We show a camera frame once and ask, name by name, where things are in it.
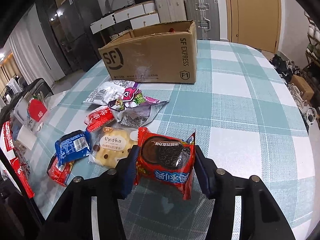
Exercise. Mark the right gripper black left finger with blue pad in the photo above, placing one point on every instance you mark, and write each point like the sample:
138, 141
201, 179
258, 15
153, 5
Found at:
88, 208

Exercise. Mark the blue snack packet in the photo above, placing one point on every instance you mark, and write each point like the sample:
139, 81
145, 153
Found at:
73, 146

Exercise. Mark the cream bread packet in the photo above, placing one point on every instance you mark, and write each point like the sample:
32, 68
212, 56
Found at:
112, 145

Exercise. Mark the small cardboard box on floor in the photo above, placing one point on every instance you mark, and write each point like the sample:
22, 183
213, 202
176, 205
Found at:
306, 92

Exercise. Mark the white drawer cabinet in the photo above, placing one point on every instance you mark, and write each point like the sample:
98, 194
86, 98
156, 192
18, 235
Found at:
140, 15

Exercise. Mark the wooden shoe rack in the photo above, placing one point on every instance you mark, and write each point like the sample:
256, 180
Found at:
312, 51

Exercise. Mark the red Oreo snack packet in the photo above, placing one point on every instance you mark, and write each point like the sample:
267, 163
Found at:
166, 159

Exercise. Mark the SF Express cardboard box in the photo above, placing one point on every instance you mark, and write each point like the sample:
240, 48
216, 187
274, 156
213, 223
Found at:
159, 53

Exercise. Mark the silver white snack bag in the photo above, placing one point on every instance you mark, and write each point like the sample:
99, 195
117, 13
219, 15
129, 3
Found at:
108, 91

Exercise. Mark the beige suitcase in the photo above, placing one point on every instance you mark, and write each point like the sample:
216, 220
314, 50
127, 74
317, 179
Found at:
171, 10

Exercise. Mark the wooden door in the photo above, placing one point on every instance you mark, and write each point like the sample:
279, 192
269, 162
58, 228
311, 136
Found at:
255, 23

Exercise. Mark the red paper bag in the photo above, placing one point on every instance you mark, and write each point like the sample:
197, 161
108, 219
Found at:
36, 109

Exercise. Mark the silver suitcase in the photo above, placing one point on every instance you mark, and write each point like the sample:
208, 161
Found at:
205, 14

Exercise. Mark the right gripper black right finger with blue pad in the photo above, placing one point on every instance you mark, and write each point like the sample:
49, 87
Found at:
261, 216

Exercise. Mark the dark grey refrigerator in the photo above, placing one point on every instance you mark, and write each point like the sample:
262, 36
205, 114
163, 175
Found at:
76, 17

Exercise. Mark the colourful purple snack bag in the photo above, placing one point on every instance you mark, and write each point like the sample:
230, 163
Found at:
133, 109

